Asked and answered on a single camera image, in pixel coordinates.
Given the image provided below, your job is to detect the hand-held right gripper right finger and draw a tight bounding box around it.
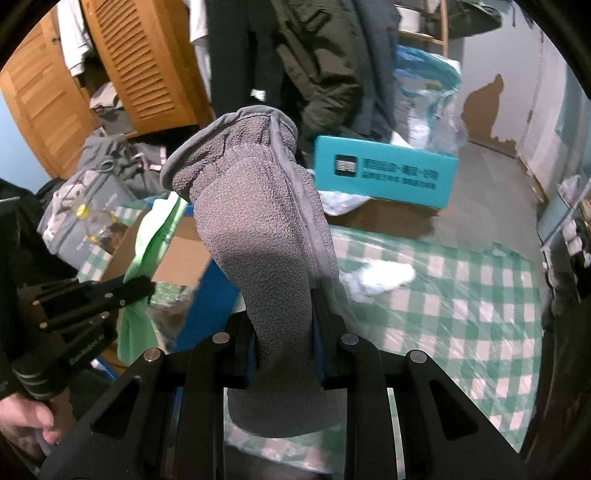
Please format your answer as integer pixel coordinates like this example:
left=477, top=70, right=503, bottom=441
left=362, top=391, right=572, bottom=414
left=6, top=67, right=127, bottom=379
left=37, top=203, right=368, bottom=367
left=310, top=288, right=527, bottom=480

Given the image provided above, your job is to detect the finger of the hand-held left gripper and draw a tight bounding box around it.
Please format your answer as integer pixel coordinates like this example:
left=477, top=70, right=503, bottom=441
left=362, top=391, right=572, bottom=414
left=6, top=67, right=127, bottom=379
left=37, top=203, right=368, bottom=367
left=39, top=294, right=152, bottom=332
left=18, top=275, right=155, bottom=308

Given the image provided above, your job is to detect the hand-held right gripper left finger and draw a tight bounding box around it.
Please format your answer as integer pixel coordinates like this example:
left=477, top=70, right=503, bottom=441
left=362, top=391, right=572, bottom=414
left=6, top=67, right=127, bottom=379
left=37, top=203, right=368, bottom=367
left=39, top=316, right=257, bottom=480

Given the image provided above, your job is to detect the light green cloth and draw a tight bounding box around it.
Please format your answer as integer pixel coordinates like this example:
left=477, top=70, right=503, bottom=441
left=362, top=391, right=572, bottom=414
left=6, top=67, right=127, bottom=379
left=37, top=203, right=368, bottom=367
left=117, top=191, right=188, bottom=365

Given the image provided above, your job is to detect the green sparkly scrubbing cloth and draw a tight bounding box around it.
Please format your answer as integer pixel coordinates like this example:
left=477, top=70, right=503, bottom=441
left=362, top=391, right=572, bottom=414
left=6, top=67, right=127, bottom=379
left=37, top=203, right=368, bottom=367
left=148, top=281, right=195, bottom=319

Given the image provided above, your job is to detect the cardboard box with blue rim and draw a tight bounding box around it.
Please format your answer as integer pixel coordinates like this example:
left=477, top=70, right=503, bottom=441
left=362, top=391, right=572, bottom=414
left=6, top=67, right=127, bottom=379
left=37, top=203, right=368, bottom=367
left=99, top=198, right=245, bottom=370

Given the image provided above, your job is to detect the grey fleece glove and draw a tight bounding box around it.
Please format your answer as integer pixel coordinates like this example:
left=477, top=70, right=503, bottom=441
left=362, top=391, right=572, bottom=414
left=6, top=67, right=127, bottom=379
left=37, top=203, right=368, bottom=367
left=159, top=105, right=365, bottom=437

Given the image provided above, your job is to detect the person's left hand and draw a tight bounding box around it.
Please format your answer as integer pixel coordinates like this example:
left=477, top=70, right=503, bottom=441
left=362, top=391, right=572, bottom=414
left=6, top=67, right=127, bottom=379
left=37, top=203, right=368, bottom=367
left=0, top=399, right=55, bottom=447

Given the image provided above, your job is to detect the plastic bottle with yellow cap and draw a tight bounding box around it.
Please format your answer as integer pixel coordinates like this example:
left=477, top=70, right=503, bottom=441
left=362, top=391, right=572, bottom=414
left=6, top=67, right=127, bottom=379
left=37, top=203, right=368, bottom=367
left=76, top=203, right=130, bottom=252

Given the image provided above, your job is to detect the grey printed bag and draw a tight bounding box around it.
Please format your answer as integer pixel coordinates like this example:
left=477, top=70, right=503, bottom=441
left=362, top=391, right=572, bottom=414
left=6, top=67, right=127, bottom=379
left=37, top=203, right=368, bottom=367
left=37, top=168, right=139, bottom=268

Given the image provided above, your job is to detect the person's black jacket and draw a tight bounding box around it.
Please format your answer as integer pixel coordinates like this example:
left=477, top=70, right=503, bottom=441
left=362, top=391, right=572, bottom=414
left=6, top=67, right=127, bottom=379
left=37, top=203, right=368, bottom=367
left=0, top=178, right=77, bottom=398

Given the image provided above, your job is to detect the white crumpled cloth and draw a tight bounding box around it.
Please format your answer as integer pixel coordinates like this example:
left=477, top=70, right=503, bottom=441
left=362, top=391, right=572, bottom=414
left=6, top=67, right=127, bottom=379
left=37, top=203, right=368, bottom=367
left=344, top=258, right=415, bottom=303

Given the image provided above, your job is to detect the grey clothing pile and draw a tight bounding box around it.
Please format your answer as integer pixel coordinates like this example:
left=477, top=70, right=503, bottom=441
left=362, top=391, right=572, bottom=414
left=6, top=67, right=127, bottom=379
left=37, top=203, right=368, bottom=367
left=78, top=136, right=167, bottom=185

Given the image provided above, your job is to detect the green checkered tablecloth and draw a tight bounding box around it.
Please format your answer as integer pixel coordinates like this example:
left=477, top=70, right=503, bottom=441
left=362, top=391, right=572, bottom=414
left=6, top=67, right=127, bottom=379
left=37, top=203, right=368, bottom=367
left=92, top=203, right=546, bottom=462

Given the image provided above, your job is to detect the brown cardboard box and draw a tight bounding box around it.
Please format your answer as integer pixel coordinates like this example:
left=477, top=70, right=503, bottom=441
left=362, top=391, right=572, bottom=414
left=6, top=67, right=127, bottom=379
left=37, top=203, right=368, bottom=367
left=323, top=198, right=439, bottom=241

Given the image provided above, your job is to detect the white plastic bag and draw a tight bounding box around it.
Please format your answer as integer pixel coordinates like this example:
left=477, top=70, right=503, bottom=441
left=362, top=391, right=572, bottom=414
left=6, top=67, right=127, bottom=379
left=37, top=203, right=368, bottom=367
left=318, top=189, right=370, bottom=217

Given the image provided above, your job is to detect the narrow wooden louvred door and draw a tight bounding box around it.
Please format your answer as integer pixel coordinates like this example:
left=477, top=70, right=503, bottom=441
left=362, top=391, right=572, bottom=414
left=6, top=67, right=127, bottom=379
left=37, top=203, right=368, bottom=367
left=0, top=32, right=100, bottom=178

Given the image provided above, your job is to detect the teal box with label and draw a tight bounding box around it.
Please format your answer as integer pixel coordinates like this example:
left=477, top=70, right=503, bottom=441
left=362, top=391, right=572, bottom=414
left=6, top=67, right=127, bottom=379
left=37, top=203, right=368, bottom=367
left=313, top=135, right=459, bottom=209

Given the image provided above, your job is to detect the wide wooden louvred door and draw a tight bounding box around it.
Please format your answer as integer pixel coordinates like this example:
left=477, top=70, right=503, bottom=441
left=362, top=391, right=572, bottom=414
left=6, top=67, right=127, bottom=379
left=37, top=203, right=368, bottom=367
left=85, top=0, right=213, bottom=134

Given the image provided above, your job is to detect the white hanging garment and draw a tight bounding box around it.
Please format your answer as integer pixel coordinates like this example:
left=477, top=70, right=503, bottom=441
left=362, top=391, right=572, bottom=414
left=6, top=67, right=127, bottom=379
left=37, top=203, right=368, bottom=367
left=55, top=0, right=95, bottom=77

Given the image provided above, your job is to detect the white hanging shirt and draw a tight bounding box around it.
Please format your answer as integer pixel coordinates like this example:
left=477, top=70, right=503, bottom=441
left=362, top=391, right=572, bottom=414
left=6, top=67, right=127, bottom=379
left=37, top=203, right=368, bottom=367
left=187, top=0, right=215, bottom=114

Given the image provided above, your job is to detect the black coat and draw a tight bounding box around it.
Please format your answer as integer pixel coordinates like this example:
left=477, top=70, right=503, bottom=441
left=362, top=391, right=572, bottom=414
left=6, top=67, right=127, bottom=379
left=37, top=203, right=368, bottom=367
left=205, top=0, right=287, bottom=121

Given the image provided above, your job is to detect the blue printed plastic bag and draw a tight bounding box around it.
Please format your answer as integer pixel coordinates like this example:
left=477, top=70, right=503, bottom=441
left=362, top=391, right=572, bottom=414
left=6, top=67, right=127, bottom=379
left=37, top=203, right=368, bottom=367
left=394, top=44, right=462, bottom=155

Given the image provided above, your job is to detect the shoe rack with shoes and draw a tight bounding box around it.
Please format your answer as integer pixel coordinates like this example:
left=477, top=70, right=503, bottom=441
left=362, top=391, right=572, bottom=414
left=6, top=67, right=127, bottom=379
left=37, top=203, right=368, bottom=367
left=538, top=175, right=591, bottom=296

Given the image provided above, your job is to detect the navy jacket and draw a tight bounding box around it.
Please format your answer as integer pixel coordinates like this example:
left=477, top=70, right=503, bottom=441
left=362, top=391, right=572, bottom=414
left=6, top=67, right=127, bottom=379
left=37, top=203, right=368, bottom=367
left=355, top=0, right=407, bottom=141

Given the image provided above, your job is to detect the dark green jacket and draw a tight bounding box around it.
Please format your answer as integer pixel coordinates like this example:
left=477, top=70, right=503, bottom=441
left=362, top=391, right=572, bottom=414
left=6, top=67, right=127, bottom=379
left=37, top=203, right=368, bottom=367
left=272, top=0, right=398, bottom=139

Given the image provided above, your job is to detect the white door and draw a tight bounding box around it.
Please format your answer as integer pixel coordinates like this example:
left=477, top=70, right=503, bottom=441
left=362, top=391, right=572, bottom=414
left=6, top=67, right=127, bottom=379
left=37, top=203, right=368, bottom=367
left=526, top=60, right=583, bottom=185

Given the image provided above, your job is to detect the wooden shelf frame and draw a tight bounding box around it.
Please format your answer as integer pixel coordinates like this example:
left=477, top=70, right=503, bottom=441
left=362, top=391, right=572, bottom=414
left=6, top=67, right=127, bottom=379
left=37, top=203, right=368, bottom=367
left=397, top=0, right=451, bottom=47

